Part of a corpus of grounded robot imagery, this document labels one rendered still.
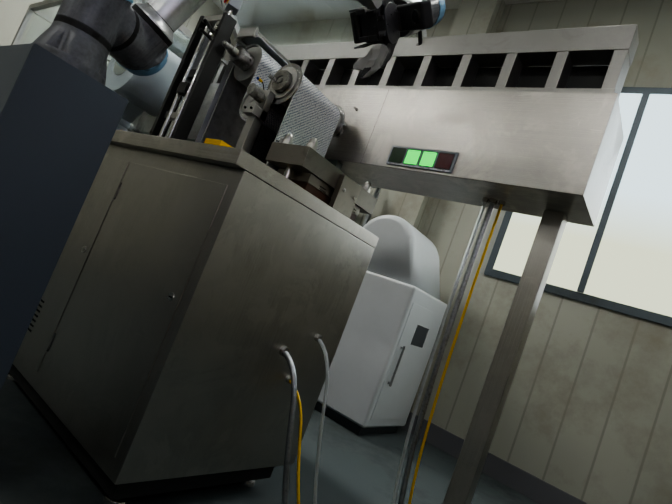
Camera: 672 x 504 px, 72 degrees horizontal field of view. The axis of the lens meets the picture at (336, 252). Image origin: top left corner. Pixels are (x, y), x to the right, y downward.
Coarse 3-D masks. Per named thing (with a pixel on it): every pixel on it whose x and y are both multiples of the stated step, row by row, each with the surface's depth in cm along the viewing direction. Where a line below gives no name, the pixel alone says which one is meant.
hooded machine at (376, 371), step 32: (384, 224) 282; (384, 256) 275; (416, 256) 271; (384, 288) 265; (416, 288) 256; (352, 320) 271; (384, 320) 259; (416, 320) 265; (352, 352) 264; (384, 352) 254; (416, 352) 276; (352, 384) 259; (384, 384) 253; (416, 384) 287; (352, 416) 253; (384, 416) 263
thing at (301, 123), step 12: (288, 108) 148; (300, 108) 151; (288, 120) 149; (300, 120) 153; (312, 120) 157; (288, 132) 150; (300, 132) 154; (312, 132) 158; (324, 132) 163; (300, 144) 155; (324, 144) 164; (324, 156) 165
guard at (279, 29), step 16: (256, 0) 214; (272, 0) 208; (288, 0) 202; (304, 0) 197; (320, 0) 192; (336, 0) 187; (240, 16) 226; (256, 16) 219; (272, 16) 213; (288, 16) 207; (304, 16) 201; (320, 16) 196; (336, 16) 191; (272, 32) 218; (288, 32) 212; (304, 32) 206; (320, 32) 200; (336, 32) 195; (352, 32) 190
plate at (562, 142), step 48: (336, 96) 184; (384, 96) 170; (432, 96) 158; (480, 96) 147; (528, 96) 138; (576, 96) 130; (336, 144) 176; (384, 144) 163; (432, 144) 152; (480, 144) 142; (528, 144) 134; (576, 144) 126; (432, 192) 169; (480, 192) 149; (528, 192) 134; (576, 192) 122
